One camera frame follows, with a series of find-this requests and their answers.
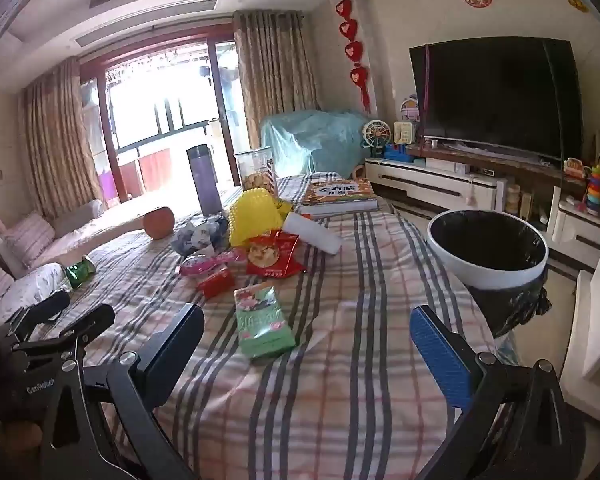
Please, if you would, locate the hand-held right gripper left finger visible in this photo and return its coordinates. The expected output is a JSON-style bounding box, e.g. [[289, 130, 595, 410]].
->
[[39, 302, 207, 480]]

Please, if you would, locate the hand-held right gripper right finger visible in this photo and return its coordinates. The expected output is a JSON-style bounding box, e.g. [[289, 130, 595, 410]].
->
[[409, 304, 588, 480]]

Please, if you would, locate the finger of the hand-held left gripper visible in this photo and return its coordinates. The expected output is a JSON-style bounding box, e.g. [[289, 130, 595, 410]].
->
[[30, 309, 116, 361], [7, 291, 72, 333]]

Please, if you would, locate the green wrapper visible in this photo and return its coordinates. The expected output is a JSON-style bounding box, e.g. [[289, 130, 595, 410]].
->
[[65, 255, 97, 290]]

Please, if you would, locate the small red box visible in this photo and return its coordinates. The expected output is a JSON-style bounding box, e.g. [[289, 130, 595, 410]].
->
[[197, 267, 236, 300]]

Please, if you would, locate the white bin with black bag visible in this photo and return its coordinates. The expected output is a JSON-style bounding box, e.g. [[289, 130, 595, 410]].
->
[[426, 208, 551, 338]]

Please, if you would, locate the green snack packet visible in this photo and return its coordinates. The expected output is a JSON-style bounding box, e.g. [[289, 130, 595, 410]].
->
[[233, 282, 297, 361]]

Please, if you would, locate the pink plastic wrapper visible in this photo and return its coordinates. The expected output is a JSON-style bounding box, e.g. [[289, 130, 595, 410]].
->
[[179, 249, 248, 277]]

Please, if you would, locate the blue white bag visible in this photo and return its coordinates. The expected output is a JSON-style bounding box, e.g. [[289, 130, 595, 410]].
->
[[170, 215, 231, 258]]

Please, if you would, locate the red snack packet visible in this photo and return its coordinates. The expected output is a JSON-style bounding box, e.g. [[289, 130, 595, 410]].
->
[[246, 230, 306, 278]]

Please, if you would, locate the yellow foam fruit net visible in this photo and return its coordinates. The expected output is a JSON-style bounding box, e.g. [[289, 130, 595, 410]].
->
[[228, 189, 293, 248]]

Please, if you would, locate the pink striped pillow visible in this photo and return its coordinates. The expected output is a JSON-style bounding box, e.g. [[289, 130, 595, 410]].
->
[[0, 212, 56, 268]]

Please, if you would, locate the grey pillow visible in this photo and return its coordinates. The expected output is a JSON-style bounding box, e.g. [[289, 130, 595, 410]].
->
[[55, 199, 105, 233]]

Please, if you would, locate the checked blanket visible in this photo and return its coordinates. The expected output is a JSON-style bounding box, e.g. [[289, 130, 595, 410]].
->
[[0, 172, 521, 480]]

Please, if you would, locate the red apple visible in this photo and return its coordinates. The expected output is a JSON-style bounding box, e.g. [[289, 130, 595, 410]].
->
[[143, 206, 176, 241]]

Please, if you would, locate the white television cabinet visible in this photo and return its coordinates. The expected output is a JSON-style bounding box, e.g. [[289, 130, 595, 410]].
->
[[364, 142, 600, 271]]

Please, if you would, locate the purple thermos bottle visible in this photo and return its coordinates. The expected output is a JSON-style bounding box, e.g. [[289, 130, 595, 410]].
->
[[186, 144, 225, 217]]

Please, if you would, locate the beige patterned curtain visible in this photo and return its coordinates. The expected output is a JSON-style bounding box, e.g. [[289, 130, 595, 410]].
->
[[22, 57, 106, 221], [232, 10, 321, 148]]

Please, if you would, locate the thick orange picture book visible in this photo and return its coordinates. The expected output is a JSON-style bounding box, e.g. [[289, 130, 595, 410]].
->
[[300, 177, 379, 218]]

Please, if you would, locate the clear cookie jar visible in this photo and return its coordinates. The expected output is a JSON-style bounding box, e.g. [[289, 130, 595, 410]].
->
[[234, 146, 279, 198]]

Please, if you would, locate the blue plastic toy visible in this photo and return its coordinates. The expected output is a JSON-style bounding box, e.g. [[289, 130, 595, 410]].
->
[[384, 142, 415, 163]]

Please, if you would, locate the red framed glass door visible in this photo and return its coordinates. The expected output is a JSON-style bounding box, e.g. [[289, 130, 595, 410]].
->
[[77, 27, 251, 201]]

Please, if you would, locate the toy ferris wheel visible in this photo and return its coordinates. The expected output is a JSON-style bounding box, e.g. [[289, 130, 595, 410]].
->
[[362, 120, 392, 151]]

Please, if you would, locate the house shaped toy board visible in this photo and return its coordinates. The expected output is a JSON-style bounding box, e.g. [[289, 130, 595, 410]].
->
[[399, 94, 421, 123]]

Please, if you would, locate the teal covered armchair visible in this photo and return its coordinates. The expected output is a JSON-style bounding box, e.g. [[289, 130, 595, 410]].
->
[[260, 108, 376, 178]]

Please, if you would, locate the black flat television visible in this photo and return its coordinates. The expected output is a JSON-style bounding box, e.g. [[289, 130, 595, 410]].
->
[[409, 36, 581, 163]]

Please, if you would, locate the rainbow stacking ring toy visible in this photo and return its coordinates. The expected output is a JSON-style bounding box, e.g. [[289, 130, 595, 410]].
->
[[584, 162, 600, 211]]

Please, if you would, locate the red heart wall hanging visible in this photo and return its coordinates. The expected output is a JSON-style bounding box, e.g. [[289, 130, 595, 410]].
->
[[335, 0, 372, 113]]

